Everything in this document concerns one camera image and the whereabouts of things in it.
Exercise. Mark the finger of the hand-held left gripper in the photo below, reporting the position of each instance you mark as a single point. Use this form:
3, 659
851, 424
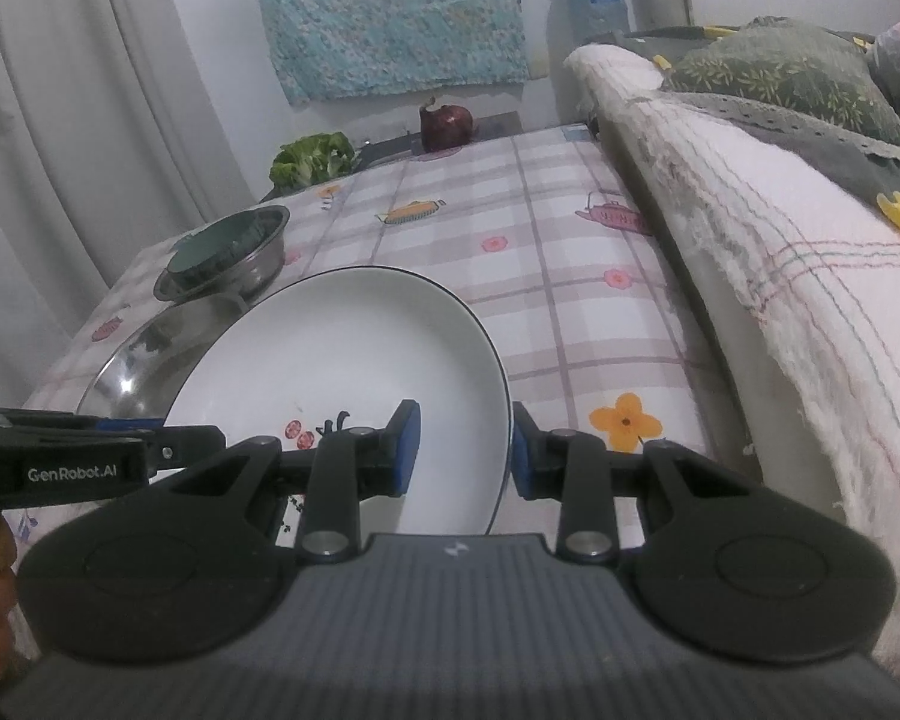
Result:
82, 424
187, 448

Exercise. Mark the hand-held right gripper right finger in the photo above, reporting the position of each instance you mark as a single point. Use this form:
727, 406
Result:
525, 457

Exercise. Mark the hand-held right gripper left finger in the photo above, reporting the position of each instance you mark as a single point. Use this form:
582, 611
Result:
405, 450

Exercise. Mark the stainless steel plate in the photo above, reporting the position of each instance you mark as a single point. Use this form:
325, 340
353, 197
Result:
127, 375

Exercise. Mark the white ceramic plate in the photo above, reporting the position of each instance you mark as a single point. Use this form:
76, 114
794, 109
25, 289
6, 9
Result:
330, 360

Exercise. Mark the stainless steel bowl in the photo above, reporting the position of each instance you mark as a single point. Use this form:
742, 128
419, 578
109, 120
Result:
251, 270

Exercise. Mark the pink checked tablecloth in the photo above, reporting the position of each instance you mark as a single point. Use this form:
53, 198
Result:
555, 277

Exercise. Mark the pale curtain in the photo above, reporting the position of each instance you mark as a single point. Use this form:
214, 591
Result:
82, 127

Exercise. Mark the green leafy vegetable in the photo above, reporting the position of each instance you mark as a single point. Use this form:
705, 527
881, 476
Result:
311, 157

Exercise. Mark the white fringed blanket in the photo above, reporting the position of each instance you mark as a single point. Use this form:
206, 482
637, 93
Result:
795, 277

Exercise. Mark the red cabbage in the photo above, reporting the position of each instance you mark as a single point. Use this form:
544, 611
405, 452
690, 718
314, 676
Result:
446, 127

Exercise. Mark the green patterned cushion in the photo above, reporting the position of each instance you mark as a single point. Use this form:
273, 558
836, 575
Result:
780, 75

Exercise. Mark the teal wall cloth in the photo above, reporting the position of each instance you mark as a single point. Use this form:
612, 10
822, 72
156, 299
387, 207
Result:
390, 15

